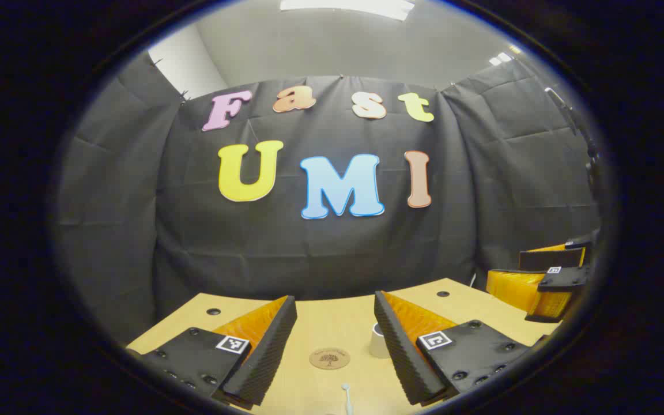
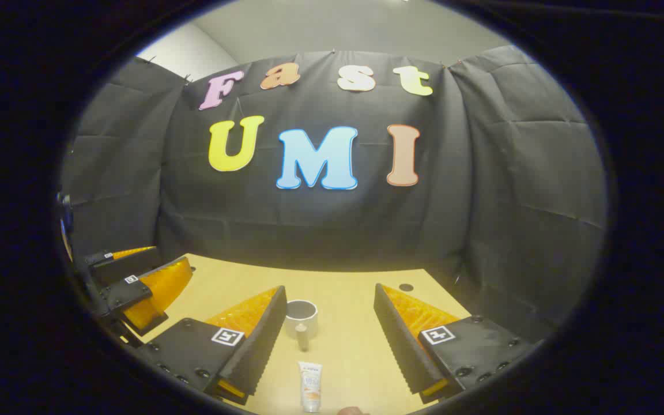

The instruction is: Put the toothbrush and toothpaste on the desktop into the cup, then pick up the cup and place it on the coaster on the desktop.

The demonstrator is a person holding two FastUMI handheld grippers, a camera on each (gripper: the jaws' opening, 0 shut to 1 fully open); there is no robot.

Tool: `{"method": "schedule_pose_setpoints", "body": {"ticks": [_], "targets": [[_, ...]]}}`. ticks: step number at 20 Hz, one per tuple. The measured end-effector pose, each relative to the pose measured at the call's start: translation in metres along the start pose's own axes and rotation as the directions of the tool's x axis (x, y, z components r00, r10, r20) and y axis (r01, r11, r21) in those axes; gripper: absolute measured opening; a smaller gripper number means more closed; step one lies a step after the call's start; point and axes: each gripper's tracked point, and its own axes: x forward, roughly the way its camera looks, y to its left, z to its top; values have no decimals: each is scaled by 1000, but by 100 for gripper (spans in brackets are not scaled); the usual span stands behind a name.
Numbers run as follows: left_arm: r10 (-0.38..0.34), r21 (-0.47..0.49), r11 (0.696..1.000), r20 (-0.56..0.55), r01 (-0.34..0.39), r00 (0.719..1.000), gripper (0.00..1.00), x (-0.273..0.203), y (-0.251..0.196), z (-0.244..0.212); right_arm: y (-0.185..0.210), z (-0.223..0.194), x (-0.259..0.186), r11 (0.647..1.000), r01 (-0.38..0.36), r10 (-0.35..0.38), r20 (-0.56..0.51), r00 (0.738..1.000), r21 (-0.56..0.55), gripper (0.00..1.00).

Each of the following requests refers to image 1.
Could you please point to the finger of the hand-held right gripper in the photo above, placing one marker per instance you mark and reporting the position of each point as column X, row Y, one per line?
column 551, row 259
column 562, row 279

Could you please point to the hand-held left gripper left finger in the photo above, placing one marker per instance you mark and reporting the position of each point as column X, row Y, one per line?
column 268, row 351

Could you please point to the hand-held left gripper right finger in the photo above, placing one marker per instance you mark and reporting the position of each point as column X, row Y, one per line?
column 401, row 351

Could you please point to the round wooden coaster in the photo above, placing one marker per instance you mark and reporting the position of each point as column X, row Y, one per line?
column 329, row 358

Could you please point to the white toothbrush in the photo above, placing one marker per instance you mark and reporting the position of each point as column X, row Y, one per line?
column 346, row 397

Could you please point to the wooden desktop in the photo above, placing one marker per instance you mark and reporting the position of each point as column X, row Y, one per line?
column 332, row 325

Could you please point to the black backdrop cloth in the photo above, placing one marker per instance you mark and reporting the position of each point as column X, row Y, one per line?
column 320, row 253

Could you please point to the small ceiling light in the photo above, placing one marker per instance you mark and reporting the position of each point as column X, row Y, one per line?
column 504, row 57

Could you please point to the ceiling light panel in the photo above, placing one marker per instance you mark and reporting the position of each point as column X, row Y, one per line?
column 346, row 7

